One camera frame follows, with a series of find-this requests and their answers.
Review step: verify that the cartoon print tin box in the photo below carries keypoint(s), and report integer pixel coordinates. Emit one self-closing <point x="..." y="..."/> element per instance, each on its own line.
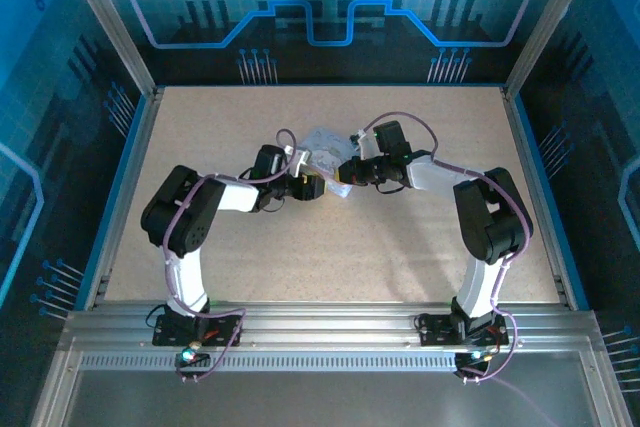
<point x="325" y="147"/>

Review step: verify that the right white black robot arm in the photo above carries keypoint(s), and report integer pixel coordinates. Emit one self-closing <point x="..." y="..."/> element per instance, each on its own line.
<point x="475" y="287"/>

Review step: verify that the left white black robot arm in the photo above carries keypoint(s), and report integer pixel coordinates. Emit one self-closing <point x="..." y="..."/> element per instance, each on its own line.
<point x="187" y="277"/>

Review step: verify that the aluminium mounting beam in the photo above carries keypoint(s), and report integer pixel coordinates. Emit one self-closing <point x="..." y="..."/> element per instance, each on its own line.
<point x="325" y="322"/>

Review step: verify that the small lit controller board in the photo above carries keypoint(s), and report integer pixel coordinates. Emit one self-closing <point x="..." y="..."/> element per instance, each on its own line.
<point x="188" y="356"/>
<point x="475" y="357"/>

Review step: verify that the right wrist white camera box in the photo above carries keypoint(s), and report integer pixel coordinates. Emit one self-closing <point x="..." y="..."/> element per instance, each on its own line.
<point x="367" y="147"/>

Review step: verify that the aluminium table side rail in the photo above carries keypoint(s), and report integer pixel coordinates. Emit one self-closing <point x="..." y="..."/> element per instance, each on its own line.
<point x="532" y="187"/>
<point x="127" y="187"/>

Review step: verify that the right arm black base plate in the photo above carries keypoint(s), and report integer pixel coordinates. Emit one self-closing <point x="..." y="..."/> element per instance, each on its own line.
<point x="435" y="332"/>

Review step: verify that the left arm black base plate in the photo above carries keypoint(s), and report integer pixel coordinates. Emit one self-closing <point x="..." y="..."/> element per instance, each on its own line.
<point x="170" y="334"/>

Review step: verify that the aluminium frame post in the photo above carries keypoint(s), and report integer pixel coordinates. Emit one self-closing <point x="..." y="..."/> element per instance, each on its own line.
<point x="550" y="12"/>
<point x="105" y="12"/>

